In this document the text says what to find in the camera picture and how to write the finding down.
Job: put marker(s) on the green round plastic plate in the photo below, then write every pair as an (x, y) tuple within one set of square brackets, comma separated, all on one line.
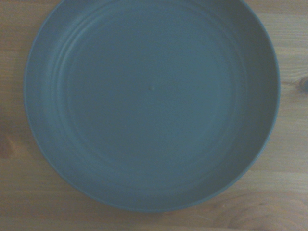
[(151, 103)]

